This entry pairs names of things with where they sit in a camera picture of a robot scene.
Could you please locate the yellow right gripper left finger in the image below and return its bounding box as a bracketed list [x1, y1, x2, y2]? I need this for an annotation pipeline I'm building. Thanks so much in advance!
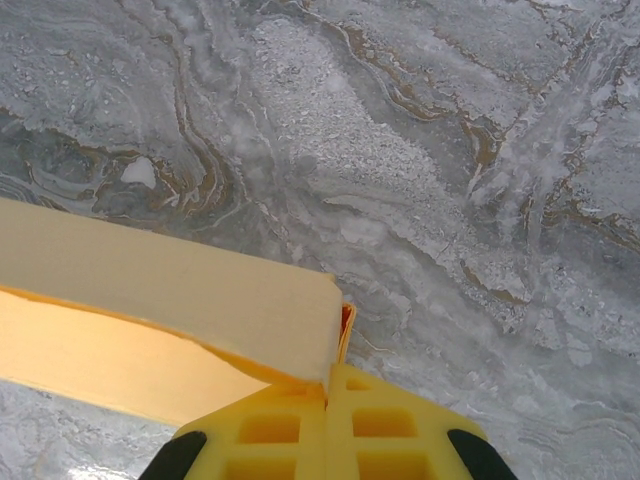
[142, 382, 329, 480]

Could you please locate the yellow paper box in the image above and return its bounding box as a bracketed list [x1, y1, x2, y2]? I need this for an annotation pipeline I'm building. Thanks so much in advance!
[0, 197, 357, 429]

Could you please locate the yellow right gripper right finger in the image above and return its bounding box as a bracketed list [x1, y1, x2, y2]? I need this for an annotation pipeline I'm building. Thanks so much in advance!
[324, 362, 511, 480]

